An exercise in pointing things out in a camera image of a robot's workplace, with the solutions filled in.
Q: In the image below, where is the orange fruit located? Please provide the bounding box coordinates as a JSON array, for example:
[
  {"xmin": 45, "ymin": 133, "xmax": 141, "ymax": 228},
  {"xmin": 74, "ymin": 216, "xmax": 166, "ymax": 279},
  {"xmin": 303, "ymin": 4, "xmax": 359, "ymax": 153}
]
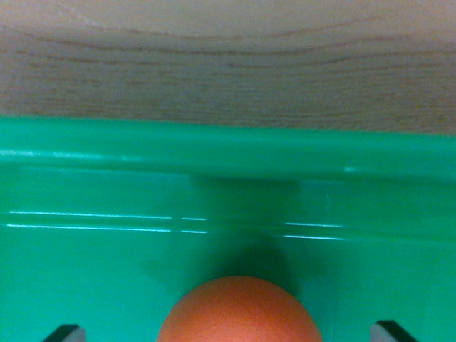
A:
[{"xmin": 157, "ymin": 275, "xmax": 323, "ymax": 342}]

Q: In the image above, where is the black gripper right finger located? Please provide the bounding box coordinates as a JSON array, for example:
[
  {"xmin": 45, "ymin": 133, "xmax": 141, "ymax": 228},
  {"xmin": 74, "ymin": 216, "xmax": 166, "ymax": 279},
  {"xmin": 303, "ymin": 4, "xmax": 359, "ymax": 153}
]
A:
[{"xmin": 370, "ymin": 320, "xmax": 417, "ymax": 342}]

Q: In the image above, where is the green plastic bin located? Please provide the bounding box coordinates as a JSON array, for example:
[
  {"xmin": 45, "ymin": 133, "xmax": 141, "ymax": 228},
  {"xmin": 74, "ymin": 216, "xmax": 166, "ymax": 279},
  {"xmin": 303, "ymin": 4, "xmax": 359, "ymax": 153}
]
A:
[{"xmin": 0, "ymin": 115, "xmax": 456, "ymax": 342}]

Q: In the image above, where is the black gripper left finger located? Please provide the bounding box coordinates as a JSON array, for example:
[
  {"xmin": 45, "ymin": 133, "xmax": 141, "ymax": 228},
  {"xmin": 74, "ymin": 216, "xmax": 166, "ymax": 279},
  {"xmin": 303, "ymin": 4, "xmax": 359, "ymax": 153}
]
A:
[{"xmin": 43, "ymin": 324, "xmax": 87, "ymax": 342}]

